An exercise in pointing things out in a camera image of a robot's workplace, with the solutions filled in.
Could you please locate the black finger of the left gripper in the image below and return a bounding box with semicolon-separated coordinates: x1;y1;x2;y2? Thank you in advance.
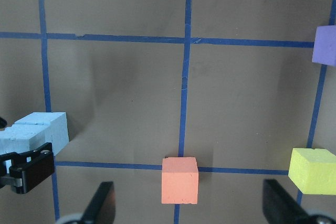
1;142;55;194

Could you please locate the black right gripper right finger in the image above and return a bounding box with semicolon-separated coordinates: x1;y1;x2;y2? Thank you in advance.
262;179;315;224

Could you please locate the orange foam block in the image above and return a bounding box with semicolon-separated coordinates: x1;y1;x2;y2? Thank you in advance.
161;157;199;205

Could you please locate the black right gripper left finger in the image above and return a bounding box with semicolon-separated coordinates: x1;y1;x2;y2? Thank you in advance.
80;182;116;223

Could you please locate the purple foam block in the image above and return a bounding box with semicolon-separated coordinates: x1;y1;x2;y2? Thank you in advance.
312;25;336;67

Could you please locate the yellow foam block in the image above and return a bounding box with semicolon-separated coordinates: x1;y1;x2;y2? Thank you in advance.
288;148;335;195

